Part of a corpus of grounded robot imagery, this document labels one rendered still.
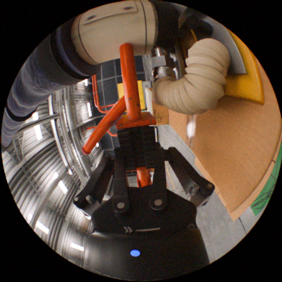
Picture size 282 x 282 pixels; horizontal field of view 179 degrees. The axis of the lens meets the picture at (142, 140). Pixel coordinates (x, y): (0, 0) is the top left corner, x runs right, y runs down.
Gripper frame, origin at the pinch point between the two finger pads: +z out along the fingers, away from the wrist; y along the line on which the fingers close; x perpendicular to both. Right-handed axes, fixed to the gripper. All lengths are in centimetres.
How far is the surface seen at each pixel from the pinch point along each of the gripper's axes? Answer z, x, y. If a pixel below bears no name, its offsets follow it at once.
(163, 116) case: 147, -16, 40
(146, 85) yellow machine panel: 727, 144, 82
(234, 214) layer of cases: -12, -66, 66
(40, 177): 165, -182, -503
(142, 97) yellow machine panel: 724, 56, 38
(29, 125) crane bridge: 65, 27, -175
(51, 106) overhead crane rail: 148, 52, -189
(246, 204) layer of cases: -15, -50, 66
